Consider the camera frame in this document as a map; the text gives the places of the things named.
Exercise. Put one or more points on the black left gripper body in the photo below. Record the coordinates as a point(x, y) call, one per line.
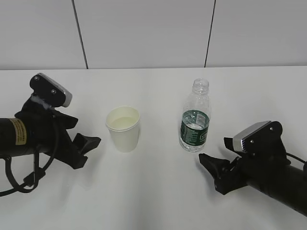
point(38, 119)

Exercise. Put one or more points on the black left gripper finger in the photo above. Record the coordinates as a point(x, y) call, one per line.
point(84, 144)
point(63, 121)

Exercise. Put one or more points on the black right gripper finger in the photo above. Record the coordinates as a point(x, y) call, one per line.
point(228, 142)
point(219, 169)

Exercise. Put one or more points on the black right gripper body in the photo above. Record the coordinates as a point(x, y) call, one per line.
point(246, 171)

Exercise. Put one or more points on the clear water bottle green label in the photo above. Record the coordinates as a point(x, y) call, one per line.
point(196, 117)

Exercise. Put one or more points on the white paper cup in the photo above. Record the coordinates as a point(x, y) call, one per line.
point(123, 124)

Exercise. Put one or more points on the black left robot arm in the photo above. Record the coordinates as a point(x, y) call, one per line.
point(13, 138)

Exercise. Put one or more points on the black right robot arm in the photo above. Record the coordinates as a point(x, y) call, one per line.
point(285, 184)

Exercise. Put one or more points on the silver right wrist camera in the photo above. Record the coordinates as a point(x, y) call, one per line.
point(261, 140)

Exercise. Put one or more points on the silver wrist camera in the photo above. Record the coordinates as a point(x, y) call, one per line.
point(50, 91)
point(261, 140)

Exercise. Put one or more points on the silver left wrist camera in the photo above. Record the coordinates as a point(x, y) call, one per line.
point(50, 91)

